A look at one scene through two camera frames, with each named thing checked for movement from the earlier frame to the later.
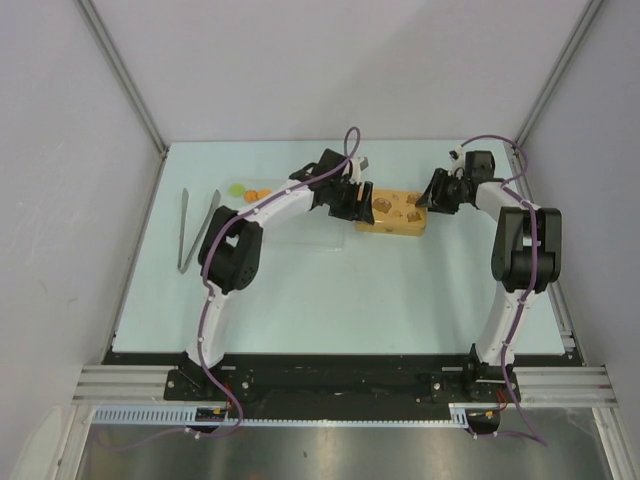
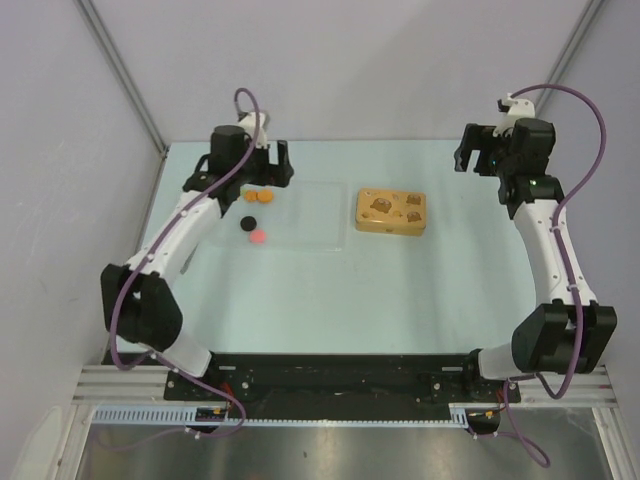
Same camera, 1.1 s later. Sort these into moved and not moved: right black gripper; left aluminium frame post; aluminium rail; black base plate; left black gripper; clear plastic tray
Moved: left black gripper; right black gripper
Not moved: left aluminium frame post; clear plastic tray; aluminium rail; black base plate
